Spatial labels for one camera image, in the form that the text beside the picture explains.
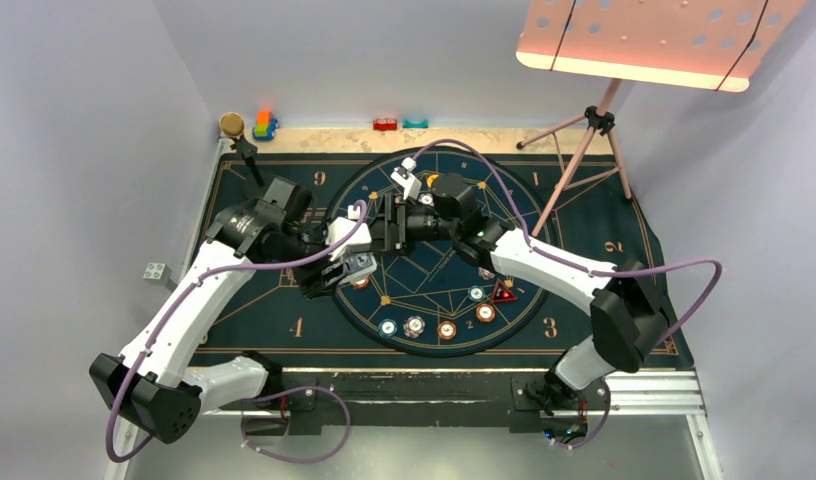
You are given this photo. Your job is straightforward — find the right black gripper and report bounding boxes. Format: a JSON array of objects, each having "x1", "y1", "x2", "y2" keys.
[{"x1": 349, "y1": 193, "x2": 459, "y2": 258}]

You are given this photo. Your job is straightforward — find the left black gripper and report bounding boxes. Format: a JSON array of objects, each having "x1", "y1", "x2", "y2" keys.
[{"x1": 278, "y1": 217, "x2": 350, "y2": 298}]

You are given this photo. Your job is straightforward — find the orange chips seat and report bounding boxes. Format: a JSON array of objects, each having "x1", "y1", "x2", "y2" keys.
[
  {"x1": 475, "y1": 303, "x2": 496, "y2": 324},
  {"x1": 352, "y1": 278, "x2": 370, "y2": 289}
]

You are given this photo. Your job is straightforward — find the teal poker chip stack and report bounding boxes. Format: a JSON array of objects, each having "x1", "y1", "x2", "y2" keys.
[{"x1": 377, "y1": 318, "x2": 399, "y2": 338}]

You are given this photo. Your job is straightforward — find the teal chips seat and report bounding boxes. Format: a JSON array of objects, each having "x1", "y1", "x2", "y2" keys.
[{"x1": 467, "y1": 285, "x2": 486, "y2": 303}]

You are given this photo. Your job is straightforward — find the pink blue poker chip stack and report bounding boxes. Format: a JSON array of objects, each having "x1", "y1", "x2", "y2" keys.
[{"x1": 403, "y1": 316, "x2": 425, "y2": 339}]

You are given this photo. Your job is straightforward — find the orange poker chip stack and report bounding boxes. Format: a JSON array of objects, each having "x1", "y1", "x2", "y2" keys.
[{"x1": 437, "y1": 321, "x2": 457, "y2": 341}]

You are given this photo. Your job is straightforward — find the red dealer button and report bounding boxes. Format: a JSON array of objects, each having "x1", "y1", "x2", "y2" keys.
[{"x1": 491, "y1": 280, "x2": 518, "y2": 304}]

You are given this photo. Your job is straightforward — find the blue playing card deck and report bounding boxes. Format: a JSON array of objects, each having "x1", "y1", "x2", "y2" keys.
[{"x1": 338, "y1": 253, "x2": 378, "y2": 285}]

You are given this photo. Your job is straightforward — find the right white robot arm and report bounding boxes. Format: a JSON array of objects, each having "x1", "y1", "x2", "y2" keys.
[{"x1": 364, "y1": 166, "x2": 676, "y2": 407}]

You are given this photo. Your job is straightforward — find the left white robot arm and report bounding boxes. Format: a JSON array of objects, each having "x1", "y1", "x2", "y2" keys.
[{"x1": 89, "y1": 177, "x2": 375, "y2": 462}]

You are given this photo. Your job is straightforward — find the round blue poker mat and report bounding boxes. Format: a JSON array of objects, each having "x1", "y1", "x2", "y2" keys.
[{"x1": 333, "y1": 146, "x2": 563, "y2": 358}]

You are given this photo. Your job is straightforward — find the teal toy block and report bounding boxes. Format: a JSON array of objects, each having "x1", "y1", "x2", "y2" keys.
[{"x1": 402, "y1": 118, "x2": 429, "y2": 129}]

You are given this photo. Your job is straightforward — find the red toy block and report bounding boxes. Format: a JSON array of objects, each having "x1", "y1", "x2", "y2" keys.
[{"x1": 372, "y1": 117, "x2": 399, "y2": 131}]

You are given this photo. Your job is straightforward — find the dark green rectangular poker mat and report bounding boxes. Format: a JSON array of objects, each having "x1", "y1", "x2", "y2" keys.
[{"x1": 185, "y1": 152, "x2": 695, "y2": 371}]

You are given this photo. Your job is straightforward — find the grey lego brick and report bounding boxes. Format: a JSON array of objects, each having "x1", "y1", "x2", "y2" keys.
[{"x1": 143, "y1": 262, "x2": 177, "y2": 291}]

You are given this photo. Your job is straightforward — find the orange green blue toy blocks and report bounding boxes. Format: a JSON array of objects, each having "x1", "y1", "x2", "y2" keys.
[{"x1": 252, "y1": 110, "x2": 279, "y2": 141}]

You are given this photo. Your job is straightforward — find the pink music stand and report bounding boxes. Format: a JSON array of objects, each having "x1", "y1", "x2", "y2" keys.
[{"x1": 516, "y1": 0, "x2": 805, "y2": 233}]

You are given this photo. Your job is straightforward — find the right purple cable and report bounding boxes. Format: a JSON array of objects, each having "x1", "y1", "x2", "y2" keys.
[{"x1": 411, "y1": 139, "x2": 724, "y2": 452}]

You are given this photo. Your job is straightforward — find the purple cable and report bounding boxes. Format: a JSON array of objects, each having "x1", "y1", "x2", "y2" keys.
[
  {"x1": 104, "y1": 198, "x2": 371, "y2": 465},
  {"x1": 411, "y1": 139, "x2": 724, "y2": 452}
]

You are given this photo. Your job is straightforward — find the black aluminium mounting rail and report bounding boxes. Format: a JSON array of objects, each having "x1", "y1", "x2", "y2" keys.
[{"x1": 257, "y1": 370, "x2": 610, "y2": 441}]

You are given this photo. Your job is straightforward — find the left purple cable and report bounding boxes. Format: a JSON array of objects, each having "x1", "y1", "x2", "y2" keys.
[{"x1": 104, "y1": 198, "x2": 371, "y2": 465}]

